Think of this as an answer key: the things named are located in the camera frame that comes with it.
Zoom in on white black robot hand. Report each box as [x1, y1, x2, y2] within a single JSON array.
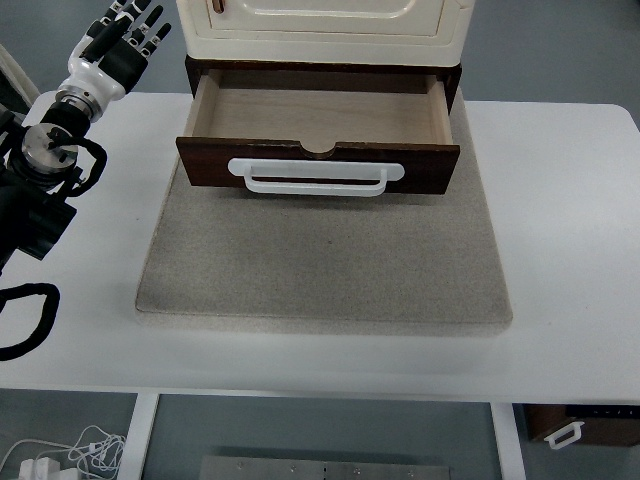
[[56, 0, 171, 117]]

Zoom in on dark wooden drawer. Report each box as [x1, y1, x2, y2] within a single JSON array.
[[176, 70, 460, 195]]

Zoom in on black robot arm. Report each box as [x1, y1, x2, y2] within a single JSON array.
[[1, 1, 171, 263]]

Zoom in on dark wooden cabinet base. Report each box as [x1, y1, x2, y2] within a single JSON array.
[[185, 55, 462, 110]]

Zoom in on cream upper cabinet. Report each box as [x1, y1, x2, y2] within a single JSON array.
[[177, 0, 475, 67]]

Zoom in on grey stone slab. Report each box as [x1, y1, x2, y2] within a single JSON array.
[[135, 102, 513, 336]]

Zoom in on white table left leg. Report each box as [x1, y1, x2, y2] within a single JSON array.
[[117, 393, 160, 480]]

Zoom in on white table leg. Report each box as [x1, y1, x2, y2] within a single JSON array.
[[117, 393, 160, 480], [490, 402, 526, 480]]

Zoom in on white power adapter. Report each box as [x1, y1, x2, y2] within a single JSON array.
[[18, 457, 60, 480]]

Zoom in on white table right leg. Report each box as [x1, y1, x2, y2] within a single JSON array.
[[490, 402, 526, 480]]

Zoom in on black sleeved cable loop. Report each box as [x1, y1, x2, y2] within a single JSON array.
[[0, 282, 62, 362]]

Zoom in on white drawer handle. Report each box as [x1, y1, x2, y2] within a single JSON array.
[[227, 157, 405, 198]]

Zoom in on white cable on floor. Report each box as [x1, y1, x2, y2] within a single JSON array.
[[0, 425, 128, 480]]

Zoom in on brown box with white handle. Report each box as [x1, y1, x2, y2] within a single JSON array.
[[523, 404, 639, 450]]

